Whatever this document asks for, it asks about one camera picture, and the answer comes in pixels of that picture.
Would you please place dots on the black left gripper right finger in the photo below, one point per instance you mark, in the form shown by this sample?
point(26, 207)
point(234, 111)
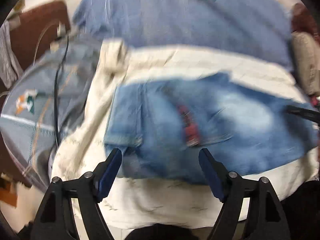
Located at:
point(265, 218)

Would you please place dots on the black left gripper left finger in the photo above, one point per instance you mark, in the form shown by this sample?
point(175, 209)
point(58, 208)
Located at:
point(55, 218)

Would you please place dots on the blue denim jeans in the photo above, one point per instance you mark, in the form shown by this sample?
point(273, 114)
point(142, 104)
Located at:
point(161, 126)

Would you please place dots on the beige striped pillow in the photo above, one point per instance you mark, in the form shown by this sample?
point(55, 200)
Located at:
point(306, 52)

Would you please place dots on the cream leaf-print quilt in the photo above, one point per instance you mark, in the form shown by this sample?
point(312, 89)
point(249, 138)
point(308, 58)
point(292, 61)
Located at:
point(134, 203)

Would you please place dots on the blue plaid pillow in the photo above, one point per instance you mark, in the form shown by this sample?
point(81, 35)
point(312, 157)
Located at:
point(258, 28)

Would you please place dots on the grey-blue patterned bedsheet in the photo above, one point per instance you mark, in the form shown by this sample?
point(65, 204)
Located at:
point(49, 99)

